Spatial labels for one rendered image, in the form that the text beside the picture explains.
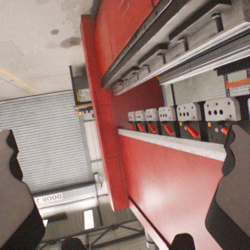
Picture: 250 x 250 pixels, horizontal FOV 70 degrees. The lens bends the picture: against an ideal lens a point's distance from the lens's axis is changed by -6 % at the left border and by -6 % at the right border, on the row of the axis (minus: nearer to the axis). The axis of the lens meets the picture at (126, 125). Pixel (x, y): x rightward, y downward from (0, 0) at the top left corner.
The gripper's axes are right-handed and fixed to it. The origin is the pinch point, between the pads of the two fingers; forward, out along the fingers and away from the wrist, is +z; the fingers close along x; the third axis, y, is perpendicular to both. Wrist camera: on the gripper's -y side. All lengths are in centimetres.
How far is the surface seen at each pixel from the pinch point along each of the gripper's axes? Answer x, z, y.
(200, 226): 38, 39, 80
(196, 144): 33, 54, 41
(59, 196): -224, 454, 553
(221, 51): 52, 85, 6
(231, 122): 37, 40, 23
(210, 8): 28, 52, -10
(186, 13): 23, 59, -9
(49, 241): -241, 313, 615
